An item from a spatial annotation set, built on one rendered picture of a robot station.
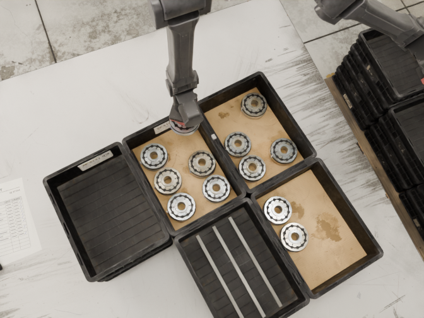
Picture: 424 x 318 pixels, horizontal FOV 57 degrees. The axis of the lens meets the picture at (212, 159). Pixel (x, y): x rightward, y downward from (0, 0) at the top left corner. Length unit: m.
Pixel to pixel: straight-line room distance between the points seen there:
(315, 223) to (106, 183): 0.78
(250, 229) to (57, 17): 2.09
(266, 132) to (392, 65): 0.97
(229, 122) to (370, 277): 0.81
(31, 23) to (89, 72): 1.22
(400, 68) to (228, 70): 0.96
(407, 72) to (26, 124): 1.88
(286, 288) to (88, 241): 0.72
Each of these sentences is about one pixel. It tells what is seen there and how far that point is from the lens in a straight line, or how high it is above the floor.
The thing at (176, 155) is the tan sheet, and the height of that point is 0.83.
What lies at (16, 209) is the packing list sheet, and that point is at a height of 0.70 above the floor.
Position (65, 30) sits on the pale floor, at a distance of 2.90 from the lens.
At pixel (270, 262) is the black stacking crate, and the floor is 0.83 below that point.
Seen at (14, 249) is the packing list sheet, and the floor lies 0.70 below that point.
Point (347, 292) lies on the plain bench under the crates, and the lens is 1.65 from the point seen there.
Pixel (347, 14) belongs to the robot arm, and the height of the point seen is 1.53.
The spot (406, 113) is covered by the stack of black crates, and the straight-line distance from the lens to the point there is 2.33.
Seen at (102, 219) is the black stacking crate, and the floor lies 0.83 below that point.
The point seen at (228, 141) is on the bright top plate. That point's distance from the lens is 1.48.
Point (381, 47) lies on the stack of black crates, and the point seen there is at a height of 0.49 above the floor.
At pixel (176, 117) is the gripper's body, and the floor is 1.15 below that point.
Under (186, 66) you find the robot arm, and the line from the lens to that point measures 0.93.
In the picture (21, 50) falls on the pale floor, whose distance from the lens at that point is 2.91.
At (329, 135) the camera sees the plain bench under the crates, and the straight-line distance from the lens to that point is 1.75.
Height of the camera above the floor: 2.24
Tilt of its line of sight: 72 degrees down
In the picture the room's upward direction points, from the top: 6 degrees clockwise
